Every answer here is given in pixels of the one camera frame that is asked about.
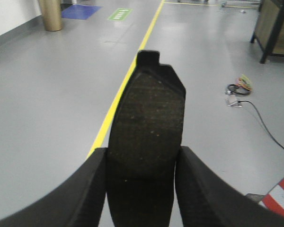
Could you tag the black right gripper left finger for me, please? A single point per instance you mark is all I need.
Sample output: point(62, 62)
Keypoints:
point(77, 202)

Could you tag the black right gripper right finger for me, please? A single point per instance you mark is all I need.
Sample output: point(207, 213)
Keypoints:
point(205, 200)

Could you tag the red white traffic cone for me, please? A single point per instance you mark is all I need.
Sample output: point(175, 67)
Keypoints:
point(273, 200)

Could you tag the blue floor mat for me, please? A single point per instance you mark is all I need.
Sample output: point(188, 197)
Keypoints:
point(81, 12)

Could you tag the green floor sign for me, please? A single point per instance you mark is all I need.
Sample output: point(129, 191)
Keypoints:
point(120, 14)

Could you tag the tan cylindrical planter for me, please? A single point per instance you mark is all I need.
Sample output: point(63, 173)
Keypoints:
point(51, 14)

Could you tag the wooden black frame cabinet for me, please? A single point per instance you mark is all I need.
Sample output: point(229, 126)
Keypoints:
point(269, 29)

